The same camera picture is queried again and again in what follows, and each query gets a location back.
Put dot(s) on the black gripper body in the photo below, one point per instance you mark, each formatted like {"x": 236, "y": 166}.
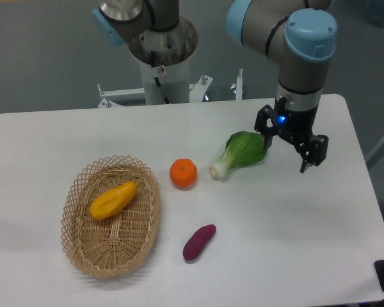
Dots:
{"x": 292, "y": 125}

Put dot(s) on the purple sweet potato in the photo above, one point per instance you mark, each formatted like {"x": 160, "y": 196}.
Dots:
{"x": 194, "y": 247}

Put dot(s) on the white pedestal base frame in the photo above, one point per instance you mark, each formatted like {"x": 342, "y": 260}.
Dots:
{"x": 135, "y": 97}

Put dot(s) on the orange tangerine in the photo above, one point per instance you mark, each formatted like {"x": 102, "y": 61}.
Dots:
{"x": 183, "y": 173}

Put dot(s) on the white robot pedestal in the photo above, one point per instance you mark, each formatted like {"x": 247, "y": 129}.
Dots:
{"x": 164, "y": 59}

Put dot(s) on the green bok choy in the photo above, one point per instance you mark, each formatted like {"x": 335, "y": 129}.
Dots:
{"x": 242, "y": 149}

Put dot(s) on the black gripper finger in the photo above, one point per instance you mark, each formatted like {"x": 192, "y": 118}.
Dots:
{"x": 261, "y": 125}
{"x": 312, "y": 151}

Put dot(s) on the woven wicker basket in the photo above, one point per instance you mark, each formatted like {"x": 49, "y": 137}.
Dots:
{"x": 117, "y": 244}

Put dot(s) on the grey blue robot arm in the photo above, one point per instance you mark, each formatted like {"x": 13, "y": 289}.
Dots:
{"x": 299, "y": 36}

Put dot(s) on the yellow mango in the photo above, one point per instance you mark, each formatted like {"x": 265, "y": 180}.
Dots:
{"x": 113, "y": 201}

